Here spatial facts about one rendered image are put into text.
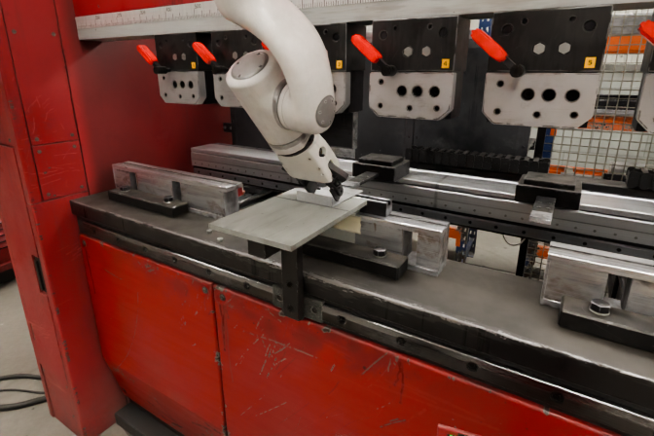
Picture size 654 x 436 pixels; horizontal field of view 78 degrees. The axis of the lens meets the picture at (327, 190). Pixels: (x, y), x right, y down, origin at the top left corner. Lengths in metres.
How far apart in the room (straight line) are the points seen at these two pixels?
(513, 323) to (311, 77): 0.49
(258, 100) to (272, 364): 0.62
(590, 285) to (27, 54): 1.40
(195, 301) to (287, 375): 0.30
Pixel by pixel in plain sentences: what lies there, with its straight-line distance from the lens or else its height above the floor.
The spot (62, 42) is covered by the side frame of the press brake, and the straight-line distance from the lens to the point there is 1.43.
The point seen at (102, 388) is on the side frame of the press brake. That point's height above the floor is 0.18.
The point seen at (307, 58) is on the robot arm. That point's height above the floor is 1.27.
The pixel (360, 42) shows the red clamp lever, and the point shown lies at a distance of 0.73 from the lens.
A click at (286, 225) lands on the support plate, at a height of 1.00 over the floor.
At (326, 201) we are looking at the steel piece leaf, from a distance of 0.78.
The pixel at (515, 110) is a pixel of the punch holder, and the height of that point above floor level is 1.20.
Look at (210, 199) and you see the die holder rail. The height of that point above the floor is 0.93.
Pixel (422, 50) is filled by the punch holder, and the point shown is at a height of 1.29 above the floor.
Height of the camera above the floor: 1.26
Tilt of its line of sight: 17 degrees down
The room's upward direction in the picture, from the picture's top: straight up
